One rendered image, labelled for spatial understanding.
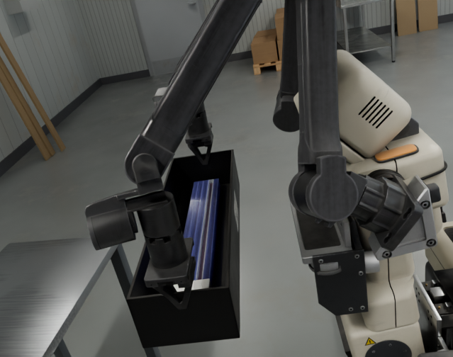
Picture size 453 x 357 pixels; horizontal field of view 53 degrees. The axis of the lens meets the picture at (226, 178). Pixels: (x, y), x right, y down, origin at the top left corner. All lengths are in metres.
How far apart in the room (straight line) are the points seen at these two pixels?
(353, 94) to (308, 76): 0.12
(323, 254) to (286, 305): 1.46
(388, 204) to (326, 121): 0.16
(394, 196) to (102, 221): 0.44
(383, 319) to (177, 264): 0.54
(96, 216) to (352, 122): 0.45
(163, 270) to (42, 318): 0.76
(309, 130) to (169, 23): 7.21
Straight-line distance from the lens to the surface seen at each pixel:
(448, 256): 1.32
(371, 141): 0.84
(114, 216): 0.66
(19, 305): 1.51
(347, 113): 0.81
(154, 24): 7.91
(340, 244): 0.95
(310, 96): 0.71
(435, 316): 1.17
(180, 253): 0.69
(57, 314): 1.40
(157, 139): 0.64
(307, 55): 0.72
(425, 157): 0.85
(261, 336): 2.24
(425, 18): 7.92
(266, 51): 6.65
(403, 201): 0.75
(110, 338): 2.49
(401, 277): 1.07
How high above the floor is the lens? 1.60
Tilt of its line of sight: 26 degrees down
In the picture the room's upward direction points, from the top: 12 degrees counter-clockwise
